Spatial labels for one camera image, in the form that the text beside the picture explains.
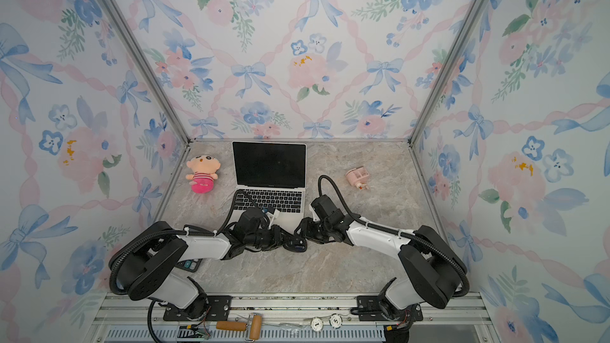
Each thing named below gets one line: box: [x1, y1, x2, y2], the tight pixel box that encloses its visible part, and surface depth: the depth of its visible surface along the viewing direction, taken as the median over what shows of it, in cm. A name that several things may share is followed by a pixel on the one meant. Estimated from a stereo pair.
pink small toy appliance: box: [345, 165, 371, 190], surface depth 103 cm
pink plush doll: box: [185, 154, 221, 194], surface depth 102 cm
